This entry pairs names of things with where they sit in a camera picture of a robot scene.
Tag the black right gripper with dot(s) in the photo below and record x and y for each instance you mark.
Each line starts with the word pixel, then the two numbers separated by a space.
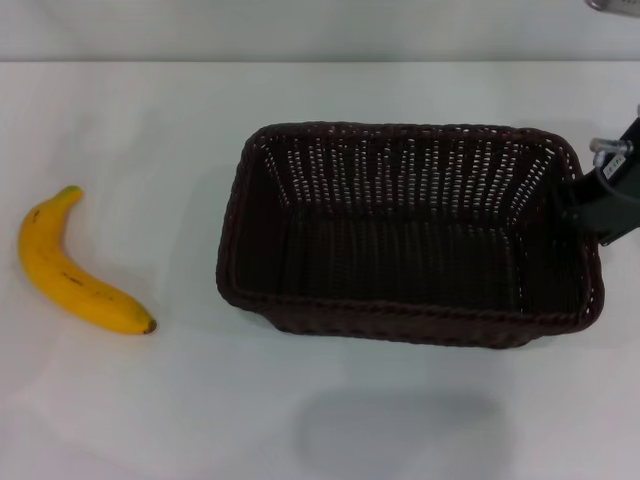
pixel 617 210

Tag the dark brown woven basket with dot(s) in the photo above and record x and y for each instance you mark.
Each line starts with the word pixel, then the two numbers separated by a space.
pixel 400 260

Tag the yellow banana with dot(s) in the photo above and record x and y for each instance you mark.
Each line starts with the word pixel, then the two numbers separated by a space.
pixel 60 280

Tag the silver metal object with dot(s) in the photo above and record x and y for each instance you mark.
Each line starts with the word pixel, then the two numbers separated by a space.
pixel 612 4

